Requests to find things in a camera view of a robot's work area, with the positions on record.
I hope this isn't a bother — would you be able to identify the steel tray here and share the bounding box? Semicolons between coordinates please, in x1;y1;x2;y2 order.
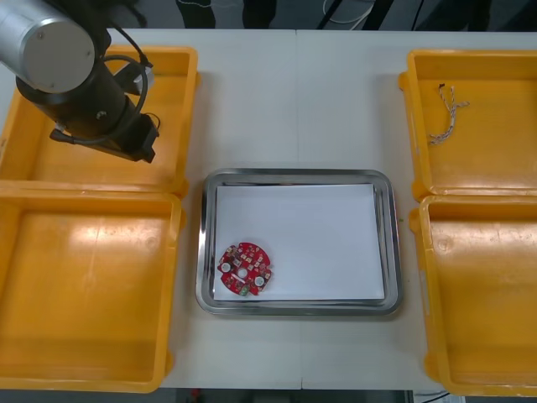
194;168;405;318

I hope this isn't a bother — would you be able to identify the person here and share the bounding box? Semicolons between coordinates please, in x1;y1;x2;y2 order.
175;0;280;31

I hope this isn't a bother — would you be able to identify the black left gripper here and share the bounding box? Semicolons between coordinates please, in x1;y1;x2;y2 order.
86;112;162;165

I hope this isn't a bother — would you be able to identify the blue-white twisted wire harness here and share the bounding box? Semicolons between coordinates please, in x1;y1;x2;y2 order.
427;83;472;148

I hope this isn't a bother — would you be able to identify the white cable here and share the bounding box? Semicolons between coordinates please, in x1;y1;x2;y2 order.
321;0;375;24

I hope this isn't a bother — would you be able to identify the yellow-orange plastic bin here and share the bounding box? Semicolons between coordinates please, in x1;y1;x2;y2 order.
408;193;537;398
0;44;200;196
398;49;537;199
0;180;188;395

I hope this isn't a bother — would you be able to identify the round red circuit board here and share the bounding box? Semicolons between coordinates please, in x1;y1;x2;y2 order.
216;239;275;298

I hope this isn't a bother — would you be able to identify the white paper sheet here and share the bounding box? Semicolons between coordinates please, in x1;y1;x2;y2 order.
211;182;388;302

